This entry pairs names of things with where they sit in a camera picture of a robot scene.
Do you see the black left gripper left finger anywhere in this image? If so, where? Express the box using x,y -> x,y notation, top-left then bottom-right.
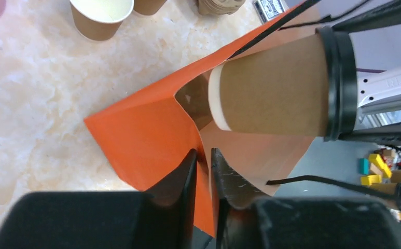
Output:
0,149 -> 197,248

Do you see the black plastic cup lid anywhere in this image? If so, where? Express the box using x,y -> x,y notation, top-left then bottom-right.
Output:
315,26 -> 358,141

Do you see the stack of brown paper cups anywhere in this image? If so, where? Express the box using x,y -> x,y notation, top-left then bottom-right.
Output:
70,0 -> 134,41

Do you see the colourful clutter beyond table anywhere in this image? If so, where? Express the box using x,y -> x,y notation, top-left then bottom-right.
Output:
357,146 -> 401,225

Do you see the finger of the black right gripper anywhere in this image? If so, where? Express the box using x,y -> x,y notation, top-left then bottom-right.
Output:
332,0 -> 401,33
338,124 -> 401,146

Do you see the brown paper coffee cup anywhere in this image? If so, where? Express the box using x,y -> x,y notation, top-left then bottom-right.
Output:
208,34 -> 328,136

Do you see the blue playing card deck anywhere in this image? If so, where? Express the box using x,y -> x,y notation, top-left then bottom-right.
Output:
253,0 -> 289,23

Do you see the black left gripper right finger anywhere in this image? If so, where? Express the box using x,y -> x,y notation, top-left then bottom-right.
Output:
211,148 -> 401,248

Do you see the orange paper bag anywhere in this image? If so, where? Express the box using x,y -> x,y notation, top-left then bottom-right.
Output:
85,1 -> 324,236

